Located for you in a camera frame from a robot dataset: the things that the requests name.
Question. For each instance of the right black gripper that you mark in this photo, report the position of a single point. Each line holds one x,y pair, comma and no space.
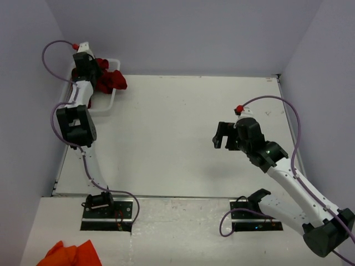
224,128

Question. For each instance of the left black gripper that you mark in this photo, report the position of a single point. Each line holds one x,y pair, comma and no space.
94,61

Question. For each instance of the red t shirt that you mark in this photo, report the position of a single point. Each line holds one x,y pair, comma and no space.
109,80

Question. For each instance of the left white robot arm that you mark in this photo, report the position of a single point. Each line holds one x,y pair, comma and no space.
78,129

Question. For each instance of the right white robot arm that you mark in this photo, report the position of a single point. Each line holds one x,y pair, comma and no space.
322,224

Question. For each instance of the white plastic basket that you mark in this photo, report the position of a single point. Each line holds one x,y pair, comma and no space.
106,105

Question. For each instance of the orange cloth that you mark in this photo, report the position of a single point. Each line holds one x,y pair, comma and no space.
82,255

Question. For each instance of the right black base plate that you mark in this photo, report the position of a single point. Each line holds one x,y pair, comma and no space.
243,221

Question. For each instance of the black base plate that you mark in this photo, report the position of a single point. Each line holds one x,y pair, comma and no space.
118,218
243,221

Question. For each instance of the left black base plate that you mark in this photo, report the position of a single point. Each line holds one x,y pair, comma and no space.
118,218

